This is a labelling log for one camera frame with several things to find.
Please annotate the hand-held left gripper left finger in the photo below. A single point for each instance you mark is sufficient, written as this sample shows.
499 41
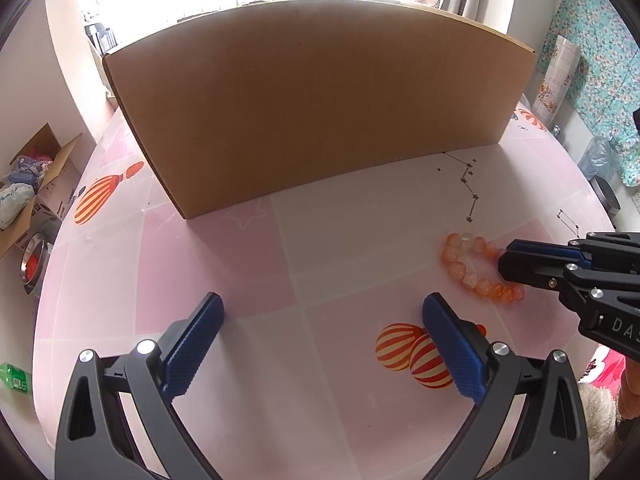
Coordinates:
195 345

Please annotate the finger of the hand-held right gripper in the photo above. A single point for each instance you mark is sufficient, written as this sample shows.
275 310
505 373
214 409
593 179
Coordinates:
520 270
535 249

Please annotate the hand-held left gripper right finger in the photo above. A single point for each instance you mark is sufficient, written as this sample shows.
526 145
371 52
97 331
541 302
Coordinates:
452 350

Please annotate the large brown cardboard box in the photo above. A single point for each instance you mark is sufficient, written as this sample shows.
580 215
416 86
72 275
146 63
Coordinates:
325 110

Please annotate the pink floral blanket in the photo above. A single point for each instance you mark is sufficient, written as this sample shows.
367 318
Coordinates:
605 370

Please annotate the grey lidded bin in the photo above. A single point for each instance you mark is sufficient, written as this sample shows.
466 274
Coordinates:
607 197

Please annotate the pink balloon print tablecloth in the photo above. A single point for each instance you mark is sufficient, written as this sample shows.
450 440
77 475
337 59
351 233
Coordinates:
350 260

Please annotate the rolled printed paper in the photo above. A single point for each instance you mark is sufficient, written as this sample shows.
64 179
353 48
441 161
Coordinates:
555 75

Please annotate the green plastic bottle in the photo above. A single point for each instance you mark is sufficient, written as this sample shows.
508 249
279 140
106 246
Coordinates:
15 377

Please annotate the metal bowl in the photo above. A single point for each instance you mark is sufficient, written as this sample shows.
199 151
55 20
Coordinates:
32 260

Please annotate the open cardboard box with clutter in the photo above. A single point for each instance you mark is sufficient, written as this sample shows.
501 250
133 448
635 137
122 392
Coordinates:
55 205

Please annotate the teal floral cloth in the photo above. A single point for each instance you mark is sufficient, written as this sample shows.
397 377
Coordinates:
600 60

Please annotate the white plastic bag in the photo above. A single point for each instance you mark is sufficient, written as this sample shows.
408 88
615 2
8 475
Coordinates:
15 202

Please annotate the black metal rack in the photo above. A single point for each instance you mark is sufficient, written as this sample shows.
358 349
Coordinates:
102 37

